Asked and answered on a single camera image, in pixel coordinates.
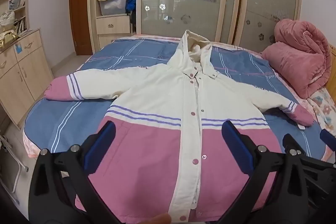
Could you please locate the person's left hand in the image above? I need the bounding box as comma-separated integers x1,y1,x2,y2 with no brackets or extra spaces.
141,214,172,224

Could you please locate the floral bed cover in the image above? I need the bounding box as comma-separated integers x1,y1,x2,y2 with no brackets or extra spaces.
306,88,336,161

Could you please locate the beige wardrobe drawer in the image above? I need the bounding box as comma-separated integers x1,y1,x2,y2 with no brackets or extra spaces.
96,15,132,33
98,32,132,49

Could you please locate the cream and pink hooded jacket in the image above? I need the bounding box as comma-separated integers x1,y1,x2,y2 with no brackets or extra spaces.
44,30,314,223

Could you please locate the pink folded quilt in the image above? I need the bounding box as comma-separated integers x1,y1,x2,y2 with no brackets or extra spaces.
261,19,332,100

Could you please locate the light wooden cabinet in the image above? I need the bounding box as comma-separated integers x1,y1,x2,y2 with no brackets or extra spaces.
0,28,55,130

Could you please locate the wooden bed headboard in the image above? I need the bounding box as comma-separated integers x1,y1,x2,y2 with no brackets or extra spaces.
325,43,336,98

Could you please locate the yellow cloth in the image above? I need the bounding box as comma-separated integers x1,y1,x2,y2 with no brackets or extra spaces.
0,30,18,44

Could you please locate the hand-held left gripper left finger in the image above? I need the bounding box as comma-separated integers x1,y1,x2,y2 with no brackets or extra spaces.
28,120,124,224

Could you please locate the brown wooden door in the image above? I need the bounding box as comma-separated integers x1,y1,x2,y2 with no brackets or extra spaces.
69,0,94,56

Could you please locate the blue striped bed sheet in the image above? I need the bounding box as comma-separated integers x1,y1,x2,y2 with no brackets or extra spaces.
23,36,328,161

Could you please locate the metal folding rack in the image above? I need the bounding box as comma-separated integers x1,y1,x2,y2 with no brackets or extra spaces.
0,132,29,205

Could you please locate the translucent storage box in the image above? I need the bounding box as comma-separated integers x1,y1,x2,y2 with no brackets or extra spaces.
100,0,132,16

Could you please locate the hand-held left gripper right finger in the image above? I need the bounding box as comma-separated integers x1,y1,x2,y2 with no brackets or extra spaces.
215,120,311,224

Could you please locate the white bag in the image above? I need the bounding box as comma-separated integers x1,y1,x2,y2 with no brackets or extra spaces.
0,10,16,27

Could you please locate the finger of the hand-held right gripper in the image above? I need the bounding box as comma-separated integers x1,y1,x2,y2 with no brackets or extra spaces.
319,130,336,152
282,133,336,170

